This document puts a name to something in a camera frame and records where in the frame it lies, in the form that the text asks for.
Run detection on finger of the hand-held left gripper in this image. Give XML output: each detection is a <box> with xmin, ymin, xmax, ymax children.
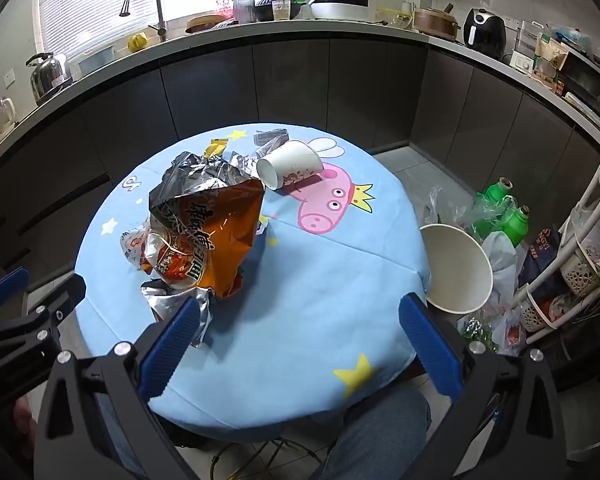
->
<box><xmin>0</xmin><ymin>273</ymin><xmax>88</xmax><ymax>377</ymax></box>
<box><xmin>0</xmin><ymin>266</ymin><xmax>32</xmax><ymax>325</ymax></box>

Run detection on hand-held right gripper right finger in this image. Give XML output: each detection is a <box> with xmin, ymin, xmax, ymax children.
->
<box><xmin>399</xmin><ymin>292</ymin><xmax>567</xmax><ymax>480</ymax></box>

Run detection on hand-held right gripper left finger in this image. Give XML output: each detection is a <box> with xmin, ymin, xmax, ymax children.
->
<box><xmin>32</xmin><ymin>297</ymin><xmax>203</xmax><ymax>480</ymax></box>

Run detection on large white paper bucket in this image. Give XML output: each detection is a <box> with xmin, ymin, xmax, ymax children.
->
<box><xmin>419</xmin><ymin>223</ymin><xmax>494</xmax><ymax>315</ymax></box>

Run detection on orange instant noodle bag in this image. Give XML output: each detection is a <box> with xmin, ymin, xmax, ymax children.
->
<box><xmin>141</xmin><ymin>152</ymin><xmax>266</xmax><ymax>301</ymax></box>

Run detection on white printed paper cup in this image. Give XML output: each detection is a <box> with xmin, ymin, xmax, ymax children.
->
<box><xmin>256</xmin><ymin>139</ymin><xmax>325</xmax><ymax>191</ymax></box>

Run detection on crumpled silver foil wrapper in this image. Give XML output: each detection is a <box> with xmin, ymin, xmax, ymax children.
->
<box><xmin>140</xmin><ymin>280</ymin><xmax>217</xmax><ymax>350</ymax></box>

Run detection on person's jeans leg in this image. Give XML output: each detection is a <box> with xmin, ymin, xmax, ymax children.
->
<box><xmin>324</xmin><ymin>389</ymin><xmax>432</xmax><ymax>480</ymax></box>

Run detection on white orange printed paper wrapper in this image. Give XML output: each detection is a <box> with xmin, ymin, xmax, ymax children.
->
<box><xmin>119</xmin><ymin>224</ymin><xmax>153</xmax><ymax>273</ymax></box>

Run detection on white plastic bag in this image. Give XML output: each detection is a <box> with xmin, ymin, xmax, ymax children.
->
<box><xmin>480</xmin><ymin>232</ymin><xmax>527</xmax><ymax>311</ymax></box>

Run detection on round table with blue cloth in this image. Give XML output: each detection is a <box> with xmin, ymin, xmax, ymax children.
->
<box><xmin>74</xmin><ymin>122</ymin><xmax>431</xmax><ymax>443</ymax></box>

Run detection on crumpled clear plastic wrap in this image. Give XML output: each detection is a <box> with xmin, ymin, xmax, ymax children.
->
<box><xmin>422</xmin><ymin>184</ymin><xmax>511</xmax><ymax>242</ymax></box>

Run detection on dark blue printed bag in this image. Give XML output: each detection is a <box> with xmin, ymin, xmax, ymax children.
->
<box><xmin>517</xmin><ymin>224</ymin><xmax>564</xmax><ymax>302</ymax></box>

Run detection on green plastic bottle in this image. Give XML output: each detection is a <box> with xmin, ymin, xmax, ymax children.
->
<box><xmin>481</xmin><ymin>177</ymin><xmax>519</xmax><ymax>213</ymax></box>
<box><xmin>499</xmin><ymin>203</ymin><xmax>531</xmax><ymax>247</ymax></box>

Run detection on glass teapot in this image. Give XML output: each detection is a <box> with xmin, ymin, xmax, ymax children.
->
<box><xmin>0</xmin><ymin>96</ymin><xmax>19</xmax><ymax>136</ymax></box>

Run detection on white basket storage rack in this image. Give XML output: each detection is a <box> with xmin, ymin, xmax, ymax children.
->
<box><xmin>510</xmin><ymin>147</ymin><xmax>600</xmax><ymax>346</ymax></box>

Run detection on yellow sachet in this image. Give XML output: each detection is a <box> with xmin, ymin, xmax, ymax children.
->
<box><xmin>203</xmin><ymin>137</ymin><xmax>230</xmax><ymax>159</ymax></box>

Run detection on stainless steel kettle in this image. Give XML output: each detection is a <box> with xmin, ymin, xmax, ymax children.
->
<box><xmin>25</xmin><ymin>51</ymin><xmax>74</xmax><ymax>106</ymax></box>

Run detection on silver cone shaped wrapper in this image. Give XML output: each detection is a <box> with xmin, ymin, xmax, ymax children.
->
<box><xmin>249</xmin><ymin>142</ymin><xmax>286</xmax><ymax>159</ymax></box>

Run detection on grey printed small packet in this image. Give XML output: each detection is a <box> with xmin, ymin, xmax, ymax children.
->
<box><xmin>253</xmin><ymin>128</ymin><xmax>290</xmax><ymax>145</ymax></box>

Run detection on pale blue basin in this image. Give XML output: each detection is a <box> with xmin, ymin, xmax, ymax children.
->
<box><xmin>77</xmin><ymin>43</ymin><xmax>117</xmax><ymax>81</ymax></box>

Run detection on dark kitchen counter cabinets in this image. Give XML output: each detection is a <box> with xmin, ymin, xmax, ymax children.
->
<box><xmin>0</xmin><ymin>22</ymin><xmax>600</xmax><ymax>281</ymax></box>

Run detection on black microwave oven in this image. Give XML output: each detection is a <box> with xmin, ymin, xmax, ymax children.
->
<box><xmin>554</xmin><ymin>49</ymin><xmax>600</xmax><ymax>129</ymax></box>

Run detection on green beige snack bag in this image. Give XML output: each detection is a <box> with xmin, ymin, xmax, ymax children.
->
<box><xmin>532</xmin><ymin>32</ymin><xmax>571</xmax><ymax>94</ymax></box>

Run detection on white food steamer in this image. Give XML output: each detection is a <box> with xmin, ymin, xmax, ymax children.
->
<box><xmin>509</xmin><ymin>19</ymin><xmax>549</xmax><ymax>74</ymax></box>

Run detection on silver kitchen faucet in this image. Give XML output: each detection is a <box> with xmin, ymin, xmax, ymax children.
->
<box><xmin>118</xmin><ymin>0</ymin><xmax>169</xmax><ymax>43</ymax></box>

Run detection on yellow wooden bowl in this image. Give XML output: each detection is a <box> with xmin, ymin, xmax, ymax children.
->
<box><xmin>185</xmin><ymin>13</ymin><xmax>229</xmax><ymax>35</ymax></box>

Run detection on black air fryer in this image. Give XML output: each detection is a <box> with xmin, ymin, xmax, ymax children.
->
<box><xmin>463</xmin><ymin>7</ymin><xmax>507</xmax><ymax>54</ymax></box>

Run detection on brown cooking pot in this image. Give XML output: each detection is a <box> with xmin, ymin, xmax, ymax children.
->
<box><xmin>412</xmin><ymin>4</ymin><xmax>462</xmax><ymax>40</ymax></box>

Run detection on clear yellow rimmed container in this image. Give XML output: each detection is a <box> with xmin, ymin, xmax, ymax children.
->
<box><xmin>377</xmin><ymin>7</ymin><xmax>414</xmax><ymax>30</ymax></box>

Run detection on blue plastic bags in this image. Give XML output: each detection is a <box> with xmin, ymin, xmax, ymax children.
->
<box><xmin>547</xmin><ymin>22</ymin><xmax>594</xmax><ymax>59</ymax></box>

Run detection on dark ceramic pot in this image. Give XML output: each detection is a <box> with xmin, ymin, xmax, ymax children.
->
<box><xmin>254</xmin><ymin>0</ymin><xmax>287</xmax><ymax>24</ymax></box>

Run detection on glass jar red lid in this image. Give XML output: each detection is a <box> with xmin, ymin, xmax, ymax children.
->
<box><xmin>232</xmin><ymin>0</ymin><xmax>258</xmax><ymax>25</ymax></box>

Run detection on white rice cooker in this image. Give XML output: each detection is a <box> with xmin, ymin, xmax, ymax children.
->
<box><xmin>308</xmin><ymin>0</ymin><xmax>371</xmax><ymax>20</ymax></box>

